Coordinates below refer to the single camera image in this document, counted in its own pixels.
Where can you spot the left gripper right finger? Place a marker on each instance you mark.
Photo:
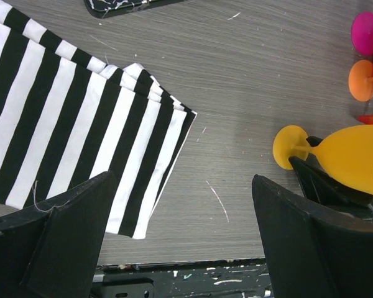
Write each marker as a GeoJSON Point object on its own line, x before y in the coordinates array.
{"type": "Point", "coordinates": [312, 250]}

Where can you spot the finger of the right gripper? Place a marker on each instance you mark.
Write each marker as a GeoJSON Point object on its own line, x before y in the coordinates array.
{"type": "Point", "coordinates": [324, 190]}
{"type": "Point", "coordinates": [313, 141]}

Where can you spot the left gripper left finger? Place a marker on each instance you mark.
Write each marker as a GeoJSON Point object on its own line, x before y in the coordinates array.
{"type": "Point", "coordinates": [51, 249]}

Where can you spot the yellow plastic wine glass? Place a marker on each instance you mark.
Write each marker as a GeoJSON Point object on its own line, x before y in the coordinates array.
{"type": "Point", "coordinates": [346, 155]}

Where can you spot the orange plastic wine glass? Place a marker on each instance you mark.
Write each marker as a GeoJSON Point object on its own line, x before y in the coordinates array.
{"type": "Point", "coordinates": [360, 80]}

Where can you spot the pink plastic wine glass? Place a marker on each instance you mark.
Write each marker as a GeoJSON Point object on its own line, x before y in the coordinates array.
{"type": "Point", "coordinates": [362, 33]}

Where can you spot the gold wine glass rack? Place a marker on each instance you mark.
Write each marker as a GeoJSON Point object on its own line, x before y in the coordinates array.
{"type": "Point", "coordinates": [105, 9]}

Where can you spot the black white striped cloth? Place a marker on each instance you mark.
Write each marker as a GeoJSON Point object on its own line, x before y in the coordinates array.
{"type": "Point", "coordinates": [66, 116]}

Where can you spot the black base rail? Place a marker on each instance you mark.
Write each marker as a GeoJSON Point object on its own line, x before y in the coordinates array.
{"type": "Point", "coordinates": [221, 278]}

